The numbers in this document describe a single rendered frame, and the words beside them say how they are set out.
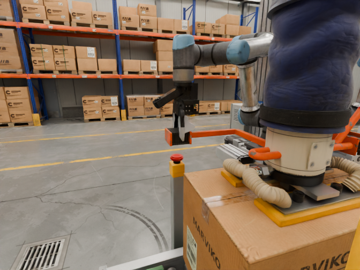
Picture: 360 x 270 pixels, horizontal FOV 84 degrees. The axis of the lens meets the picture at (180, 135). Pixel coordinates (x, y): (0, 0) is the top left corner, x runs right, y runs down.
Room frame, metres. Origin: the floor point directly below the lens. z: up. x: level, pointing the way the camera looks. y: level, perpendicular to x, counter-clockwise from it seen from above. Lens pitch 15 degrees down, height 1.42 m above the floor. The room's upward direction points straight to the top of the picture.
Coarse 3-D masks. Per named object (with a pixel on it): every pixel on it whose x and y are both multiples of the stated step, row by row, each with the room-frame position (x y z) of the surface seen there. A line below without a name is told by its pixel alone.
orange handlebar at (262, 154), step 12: (192, 132) 0.75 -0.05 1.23; (204, 132) 0.76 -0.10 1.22; (216, 132) 0.78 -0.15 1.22; (228, 132) 0.79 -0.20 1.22; (240, 132) 0.77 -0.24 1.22; (264, 144) 0.63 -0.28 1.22; (336, 144) 0.60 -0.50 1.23; (348, 144) 0.61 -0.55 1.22; (252, 156) 0.53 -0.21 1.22; (264, 156) 0.51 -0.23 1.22; (276, 156) 0.52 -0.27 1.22
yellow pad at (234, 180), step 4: (252, 164) 0.65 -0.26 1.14; (256, 164) 0.65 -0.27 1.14; (224, 172) 0.65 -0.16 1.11; (228, 172) 0.65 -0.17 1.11; (224, 176) 0.64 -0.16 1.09; (228, 176) 0.62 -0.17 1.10; (232, 176) 0.62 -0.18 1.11; (236, 176) 0.61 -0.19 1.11; (228, 180) 0.61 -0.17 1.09; (232, 180) 0.59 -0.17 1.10; (236, 180) 0.59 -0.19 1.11; (240, 180) 0.59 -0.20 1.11; (232, 184) 0.59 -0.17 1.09; (236, 184) 0.57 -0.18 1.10; (240, 184) 0.58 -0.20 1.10
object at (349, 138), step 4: (352, 132) 0.69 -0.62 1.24; (356, 132) 0.68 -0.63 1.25; (348, 136) 0.63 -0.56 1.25; (352, 136) 0.67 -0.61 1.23; (356, 136) 0.67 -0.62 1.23; (344, 140) 0.64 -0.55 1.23; (348, 140) 0.63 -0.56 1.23; (352, 140) 0.62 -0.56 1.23; (356, 140) 0.61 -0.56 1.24; (352, 144) 0.61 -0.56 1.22; (356, 144) 0.60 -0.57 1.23; (352, 148) 0.61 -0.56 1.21; (356, 148) 0.60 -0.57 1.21; (344, 152) 0.63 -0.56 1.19; (348, 152) 0.62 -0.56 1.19; (352, 152) 0.61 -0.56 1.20; (356, 152) 0.61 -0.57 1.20
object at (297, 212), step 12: (288, 192) 0.52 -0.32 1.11; (300, 192) 0.47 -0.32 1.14; (348, 192) 0.51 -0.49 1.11; (264, 204) 0.46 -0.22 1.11; (300, 204) 0.45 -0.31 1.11; (312, 204) 0.45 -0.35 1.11; (324, 204) 0.45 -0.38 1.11; (336, 204) 0.46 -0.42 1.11; (348, 204) 0.46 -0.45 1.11; (276, 216) 0.41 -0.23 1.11; (288, 216) 0.41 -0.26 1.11; (300, 216) 0.41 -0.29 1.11; (312, 216) 0.42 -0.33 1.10
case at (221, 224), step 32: (192, 192) 0.59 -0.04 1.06; (224, 192) 0.55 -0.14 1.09; (192, 224) 0.58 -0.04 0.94; (224, 224) 0.40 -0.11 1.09; (256, 224) 0.40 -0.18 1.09; (320, 224) 0.40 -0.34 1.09; (352, 224) 0.40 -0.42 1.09; (192, 256) 0.58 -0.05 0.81; (224, 256) 0.38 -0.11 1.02; (256, 256) 0.31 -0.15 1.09; (288, 256) 0.33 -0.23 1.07; (320, 256) 0.36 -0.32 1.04
